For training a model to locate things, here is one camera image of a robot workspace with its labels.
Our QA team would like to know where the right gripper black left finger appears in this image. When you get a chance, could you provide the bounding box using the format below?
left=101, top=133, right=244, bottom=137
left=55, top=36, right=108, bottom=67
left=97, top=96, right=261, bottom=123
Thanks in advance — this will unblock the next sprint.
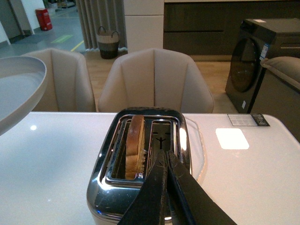
left=119, top=151, right=167, bottom=225

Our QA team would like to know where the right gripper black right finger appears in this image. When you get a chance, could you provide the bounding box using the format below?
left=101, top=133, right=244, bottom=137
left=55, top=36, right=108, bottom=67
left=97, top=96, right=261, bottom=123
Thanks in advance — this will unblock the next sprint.
left=167, top=151, right=236, bottom=225

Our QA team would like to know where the slice of bread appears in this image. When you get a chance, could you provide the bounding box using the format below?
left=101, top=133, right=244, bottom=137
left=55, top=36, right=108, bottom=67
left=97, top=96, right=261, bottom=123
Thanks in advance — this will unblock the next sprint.
left=125, top=115, right=145, bottom=180

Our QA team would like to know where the grey round plate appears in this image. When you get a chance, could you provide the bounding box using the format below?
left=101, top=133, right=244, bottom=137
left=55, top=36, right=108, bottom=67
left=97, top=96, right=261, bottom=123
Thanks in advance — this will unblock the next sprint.
left=0, top=56, right=47, bottom=135

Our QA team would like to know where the white chrome two-slot toaster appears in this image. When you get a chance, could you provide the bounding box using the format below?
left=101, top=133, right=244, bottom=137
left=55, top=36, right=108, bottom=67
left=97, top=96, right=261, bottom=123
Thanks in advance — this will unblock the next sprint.
left=87, top=107, right=192, bottom=225

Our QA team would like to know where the label sticker on table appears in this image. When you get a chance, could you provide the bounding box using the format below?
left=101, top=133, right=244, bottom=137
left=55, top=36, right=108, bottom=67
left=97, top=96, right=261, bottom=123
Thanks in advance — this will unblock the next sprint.
left=227, top=113, right=270, bottom=127

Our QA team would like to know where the beige chair in middle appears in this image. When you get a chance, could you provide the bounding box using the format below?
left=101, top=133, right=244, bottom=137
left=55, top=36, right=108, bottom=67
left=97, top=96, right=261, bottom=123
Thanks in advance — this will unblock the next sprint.
left=98, top=49, right=214, bottom=113

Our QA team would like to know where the beige chair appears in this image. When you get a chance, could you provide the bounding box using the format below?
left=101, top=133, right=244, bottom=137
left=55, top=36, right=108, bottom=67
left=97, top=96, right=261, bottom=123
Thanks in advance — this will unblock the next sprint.
left=25, top=48, right=96, bottom=112
left=98, top=49, right=214, bottom=113

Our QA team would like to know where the grey sofa armrest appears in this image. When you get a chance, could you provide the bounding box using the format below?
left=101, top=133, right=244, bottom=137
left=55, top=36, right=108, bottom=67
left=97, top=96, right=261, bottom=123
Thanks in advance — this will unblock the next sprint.
left=251, top=56, right=300, bottom=140

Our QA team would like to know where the beige chair on left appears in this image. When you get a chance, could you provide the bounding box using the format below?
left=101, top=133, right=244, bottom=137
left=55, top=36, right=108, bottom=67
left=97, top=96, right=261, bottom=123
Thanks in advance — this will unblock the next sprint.
left=25, top=48, right=96, bottom=112

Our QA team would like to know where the woven laundry basket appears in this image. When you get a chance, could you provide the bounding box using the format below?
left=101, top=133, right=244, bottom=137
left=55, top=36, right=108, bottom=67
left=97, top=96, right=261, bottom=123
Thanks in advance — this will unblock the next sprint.
left=96, top=26, right=120, bottom=59

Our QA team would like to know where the dark kitchen counter cabinet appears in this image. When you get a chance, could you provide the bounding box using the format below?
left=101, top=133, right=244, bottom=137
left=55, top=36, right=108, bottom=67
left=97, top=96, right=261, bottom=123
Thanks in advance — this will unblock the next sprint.
left=163, top=0, right=300, bottom=55

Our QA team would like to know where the dark front-load washing machine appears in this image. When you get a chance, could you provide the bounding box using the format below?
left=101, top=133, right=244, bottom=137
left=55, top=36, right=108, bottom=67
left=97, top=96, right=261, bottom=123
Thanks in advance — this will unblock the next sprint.
left=225, top=18, right=300, bottom=113

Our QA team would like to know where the white tall cabinet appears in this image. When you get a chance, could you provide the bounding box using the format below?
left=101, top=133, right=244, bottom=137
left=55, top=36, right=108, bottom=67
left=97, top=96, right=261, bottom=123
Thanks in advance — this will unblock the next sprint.
left=123, top=0, right=164, bottom=53

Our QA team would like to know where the grey curtain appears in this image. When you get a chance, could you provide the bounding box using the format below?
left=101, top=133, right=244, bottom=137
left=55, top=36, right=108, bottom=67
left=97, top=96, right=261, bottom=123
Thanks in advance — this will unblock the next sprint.
left=75, top=0, right=127, bottom=50

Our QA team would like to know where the red box on floor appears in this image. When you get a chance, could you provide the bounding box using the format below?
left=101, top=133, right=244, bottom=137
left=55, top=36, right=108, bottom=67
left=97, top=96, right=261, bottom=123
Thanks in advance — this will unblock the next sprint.
left=35, top=8, right=53, bottom=31

